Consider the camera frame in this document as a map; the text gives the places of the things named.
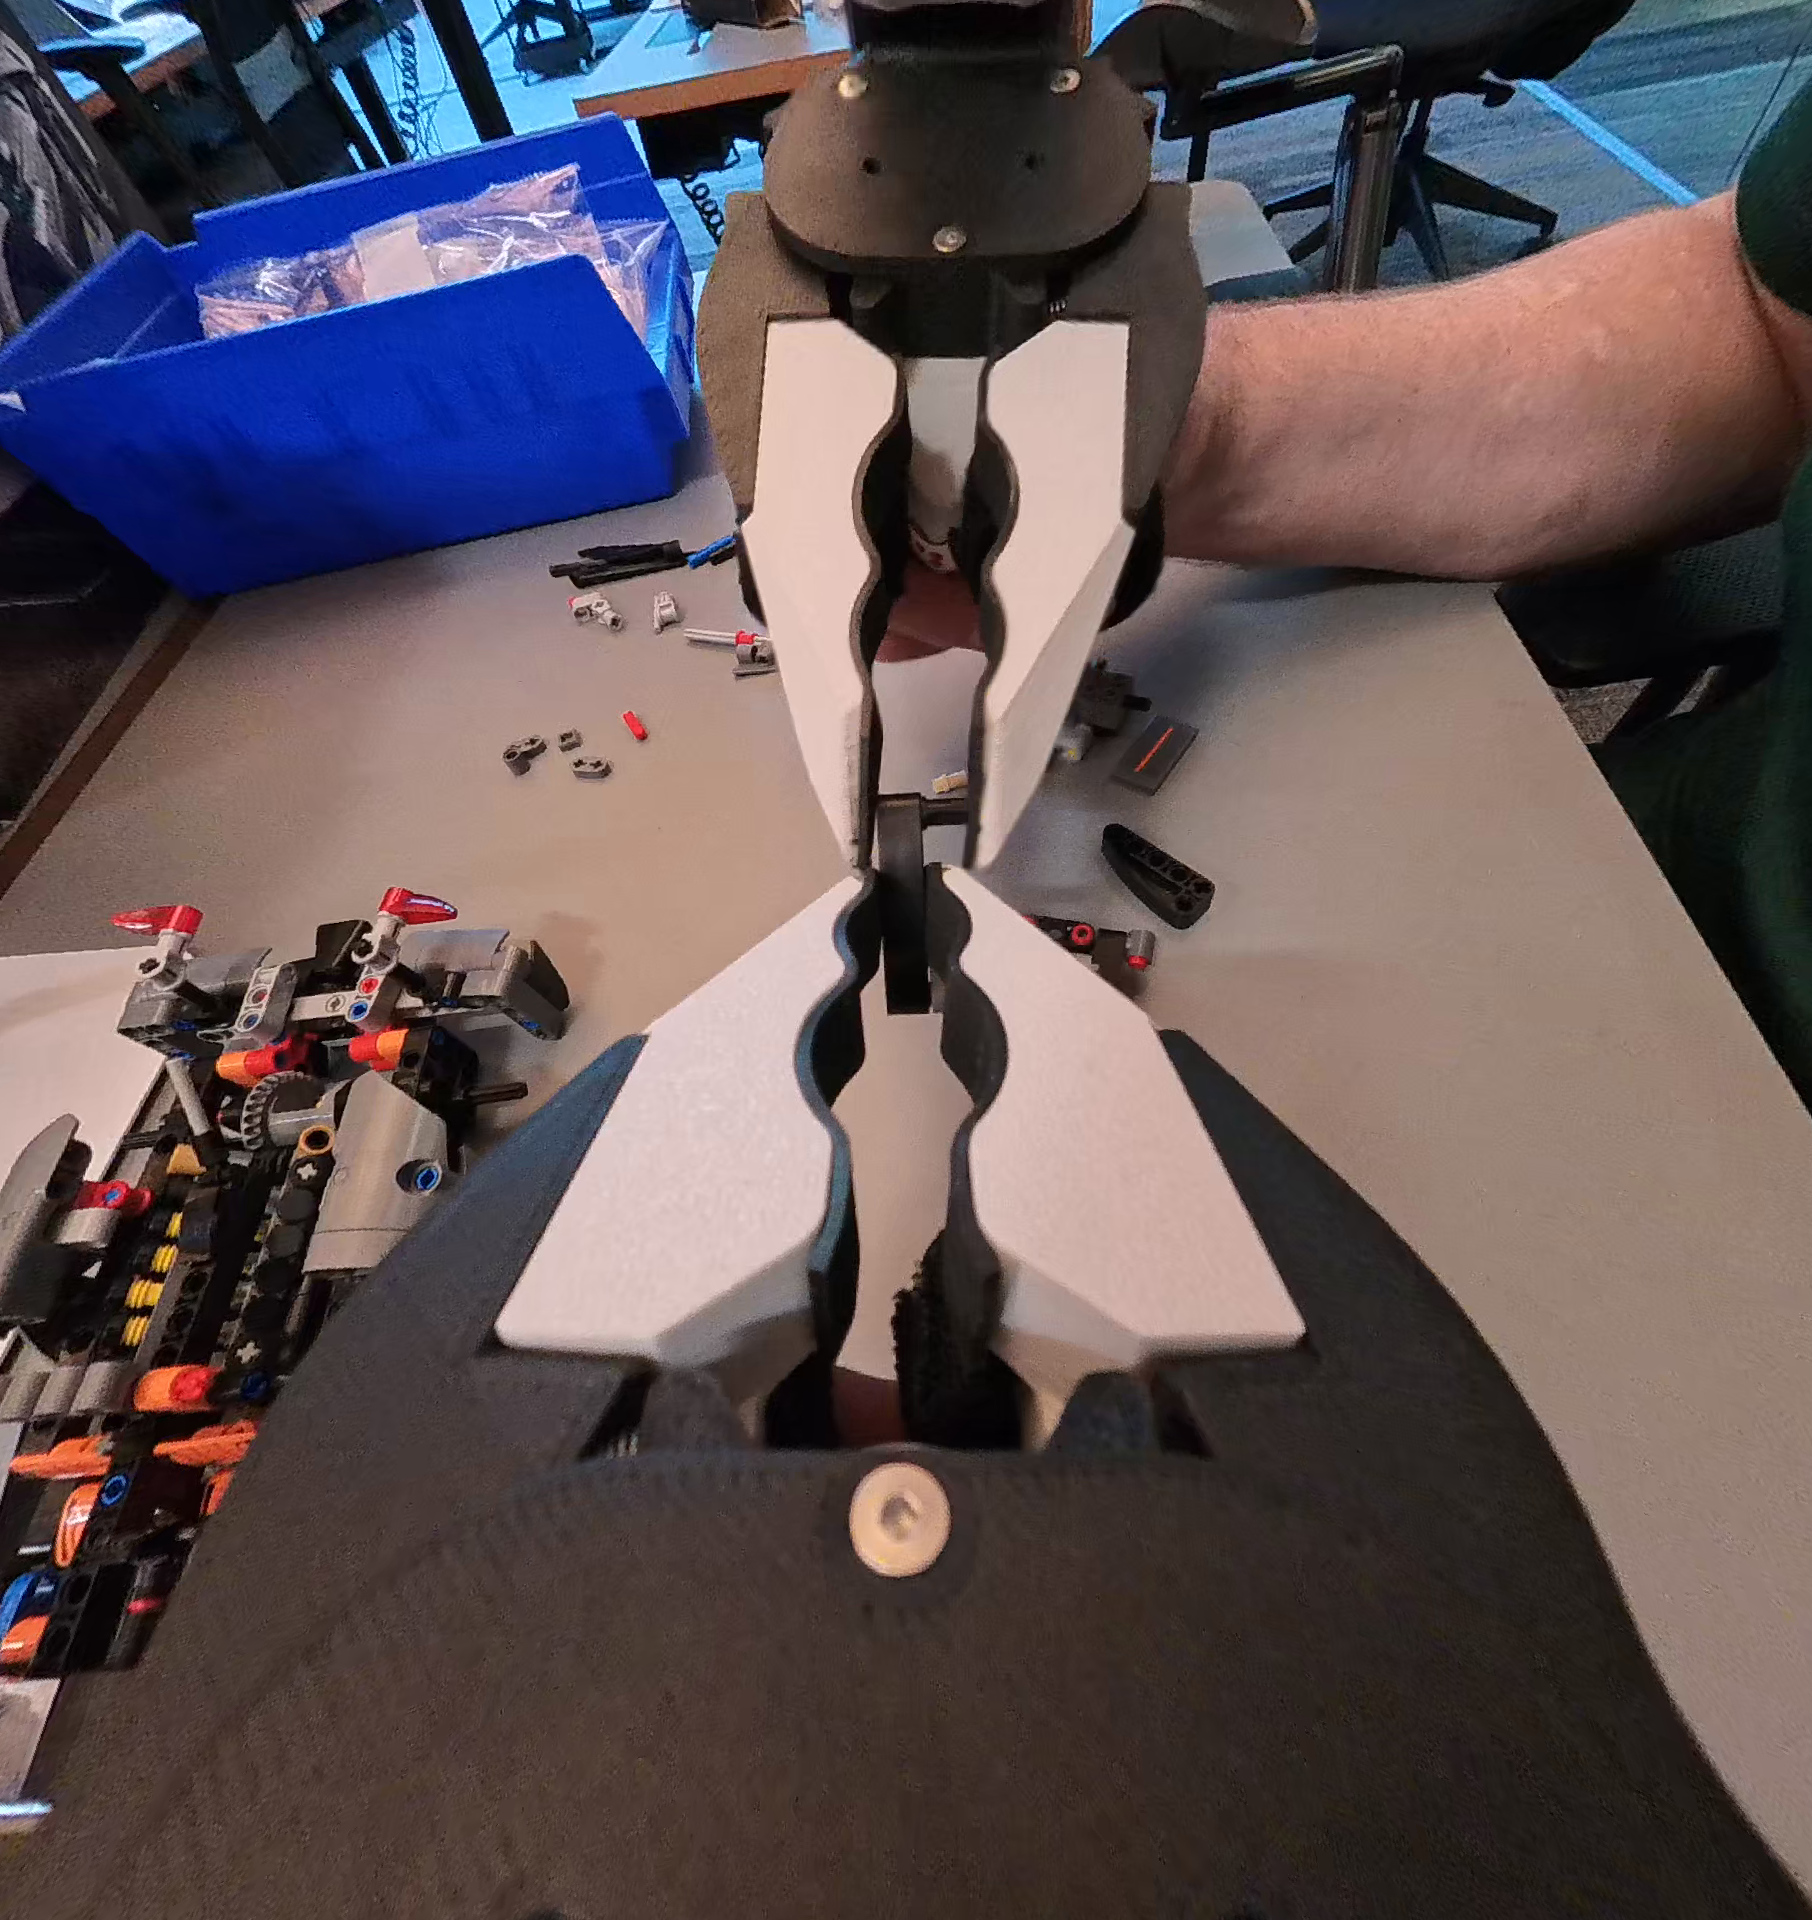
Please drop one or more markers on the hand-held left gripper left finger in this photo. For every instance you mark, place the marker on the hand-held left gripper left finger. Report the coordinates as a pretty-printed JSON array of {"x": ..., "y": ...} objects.
[{"x": 667, "y": 1201}]

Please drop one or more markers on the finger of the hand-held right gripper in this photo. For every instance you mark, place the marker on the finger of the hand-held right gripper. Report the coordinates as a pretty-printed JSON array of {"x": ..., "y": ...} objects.
[
  {"x": 1064, "y": 570},
  {"x": 809, "y": 570}
]

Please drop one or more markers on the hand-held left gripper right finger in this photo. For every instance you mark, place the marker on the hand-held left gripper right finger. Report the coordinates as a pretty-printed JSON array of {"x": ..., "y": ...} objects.
[{"x": 1130, "y": 1184}]

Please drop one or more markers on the black curved lego arm piece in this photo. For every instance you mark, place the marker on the black curved lego arm piece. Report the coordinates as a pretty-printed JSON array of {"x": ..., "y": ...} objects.
[{"x": 907, "y": 930}]

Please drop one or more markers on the person's right forearm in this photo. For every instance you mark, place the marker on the person's right forearm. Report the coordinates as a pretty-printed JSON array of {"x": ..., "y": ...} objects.
[{"x": 1447, "y": 435}]

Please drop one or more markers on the white lego axle red tip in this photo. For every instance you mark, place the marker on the white lego axle red tip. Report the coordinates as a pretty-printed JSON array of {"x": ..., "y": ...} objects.
[{"x": 734, "y": 644}]

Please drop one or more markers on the grey blue lego block assembly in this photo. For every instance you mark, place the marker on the grey blue lego block assembly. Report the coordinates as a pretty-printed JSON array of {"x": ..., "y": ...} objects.
[{"x": 1113, "y": 692}]

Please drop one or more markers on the black Lego axles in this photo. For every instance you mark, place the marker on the black Lego axles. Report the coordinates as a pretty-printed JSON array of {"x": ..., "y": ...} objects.
[{"x": 637, "y": 559}]

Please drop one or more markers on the white round lego piece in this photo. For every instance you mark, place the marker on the white round lego piece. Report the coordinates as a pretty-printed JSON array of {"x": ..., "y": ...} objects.
[{"x": 1071, "y": 746}]

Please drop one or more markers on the grey lego tile orange stripe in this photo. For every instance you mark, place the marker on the grey lego tile orange stripe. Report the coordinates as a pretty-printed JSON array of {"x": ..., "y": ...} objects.
[{"x": 1157, "y": 752}]

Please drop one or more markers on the black lego subassembly red pins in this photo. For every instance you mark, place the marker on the black lego subassembly red pins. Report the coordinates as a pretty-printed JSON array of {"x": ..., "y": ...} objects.
[{"x": 1100, "y": 944}]

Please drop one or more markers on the black curved lego beam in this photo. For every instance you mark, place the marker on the black curved lego beam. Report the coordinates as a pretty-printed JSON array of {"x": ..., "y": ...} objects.
[{"x": 1158, "y": 878}]

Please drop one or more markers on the large lego vehicle model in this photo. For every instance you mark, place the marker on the large lego vehicle model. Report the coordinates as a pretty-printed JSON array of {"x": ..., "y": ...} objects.
[{"x": 231, "y": 1184}]

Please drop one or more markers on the wooden desk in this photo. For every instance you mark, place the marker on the wooden desk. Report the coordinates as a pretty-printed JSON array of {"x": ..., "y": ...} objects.
[{"x": 697, "y": 74}]

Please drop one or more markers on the black office chair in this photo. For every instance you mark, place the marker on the black office chair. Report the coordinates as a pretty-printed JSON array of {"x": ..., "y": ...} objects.
[{"x": 1386, "y": 135}]

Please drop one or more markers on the pile of clear plastic bags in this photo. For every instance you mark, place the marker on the pile of clear plastic bags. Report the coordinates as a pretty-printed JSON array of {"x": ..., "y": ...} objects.
[{"x": 457, "y": 249}]

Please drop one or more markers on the blue plastic bin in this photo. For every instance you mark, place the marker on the blue plastic bin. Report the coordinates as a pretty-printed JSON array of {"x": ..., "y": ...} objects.
[{"x": 351, "y": 420}]

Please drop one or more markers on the white instruction booklet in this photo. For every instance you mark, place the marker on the white instruction booklet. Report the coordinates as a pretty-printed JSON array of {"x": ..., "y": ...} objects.
[{"x": 36, "y": 1051}]

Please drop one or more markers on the person's green shirt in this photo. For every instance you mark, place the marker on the person's green shirt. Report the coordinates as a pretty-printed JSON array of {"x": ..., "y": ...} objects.
[{"x": 1761, "y": 841}]

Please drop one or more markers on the dark printed box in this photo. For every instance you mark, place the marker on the dark printed box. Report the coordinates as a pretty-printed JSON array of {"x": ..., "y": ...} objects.
[{"x": 29, "y": 240}]

